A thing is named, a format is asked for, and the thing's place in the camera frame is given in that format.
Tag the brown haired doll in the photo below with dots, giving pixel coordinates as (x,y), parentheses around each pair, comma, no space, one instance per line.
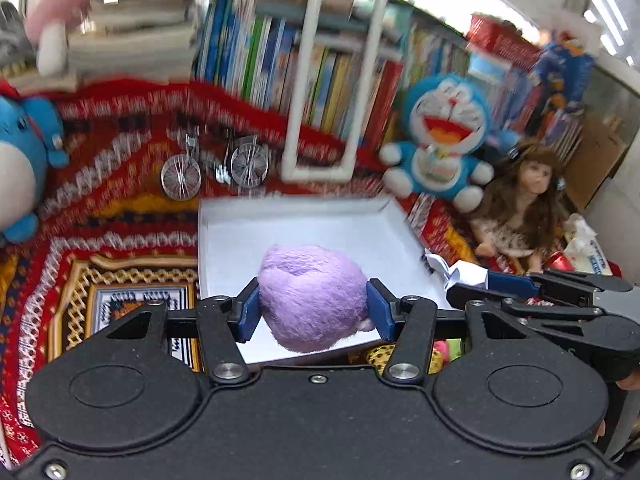
(519,212)

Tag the red plastic basket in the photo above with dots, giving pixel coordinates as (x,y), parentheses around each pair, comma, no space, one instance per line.
(503,40)

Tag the Doraemon plush toy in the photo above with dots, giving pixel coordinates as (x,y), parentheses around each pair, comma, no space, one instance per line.
(447,119)

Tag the row of books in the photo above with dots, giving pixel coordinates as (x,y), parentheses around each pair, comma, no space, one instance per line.
(250,48)

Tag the green scrunchie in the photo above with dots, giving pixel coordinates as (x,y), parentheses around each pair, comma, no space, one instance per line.
(454,348)

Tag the red patterned blanket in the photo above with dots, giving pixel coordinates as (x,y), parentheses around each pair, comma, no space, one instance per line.
(108,220)

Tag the pink scrunchie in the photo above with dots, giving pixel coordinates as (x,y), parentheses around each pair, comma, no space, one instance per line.
(441,347)

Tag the white pvc pipe frame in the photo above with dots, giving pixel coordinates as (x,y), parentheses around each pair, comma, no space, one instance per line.
(333,85)

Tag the white paper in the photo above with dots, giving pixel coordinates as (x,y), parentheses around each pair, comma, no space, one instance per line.
(461,272)

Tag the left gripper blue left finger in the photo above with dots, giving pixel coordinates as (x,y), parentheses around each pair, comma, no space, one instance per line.
(245,312)

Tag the white tissue pack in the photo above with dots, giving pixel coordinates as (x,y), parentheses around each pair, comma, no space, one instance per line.
(582,247)

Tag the pink plush toy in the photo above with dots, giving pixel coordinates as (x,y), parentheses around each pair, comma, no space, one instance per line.
(46,27)

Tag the stack of books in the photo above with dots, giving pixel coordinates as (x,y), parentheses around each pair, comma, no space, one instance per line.
(152,39)

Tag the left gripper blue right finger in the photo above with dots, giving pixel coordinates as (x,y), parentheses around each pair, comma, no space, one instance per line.
(384,310)

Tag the blue round plush toy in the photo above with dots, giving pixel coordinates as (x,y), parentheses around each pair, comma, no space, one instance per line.
(32,141)

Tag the purple plush toy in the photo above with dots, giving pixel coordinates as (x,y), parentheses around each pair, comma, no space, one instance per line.
(312,297)

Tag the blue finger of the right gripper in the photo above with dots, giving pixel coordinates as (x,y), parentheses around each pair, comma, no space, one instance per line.
(510,284)

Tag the miniature metal bicycle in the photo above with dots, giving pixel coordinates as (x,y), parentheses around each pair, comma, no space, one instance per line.
(244,163)

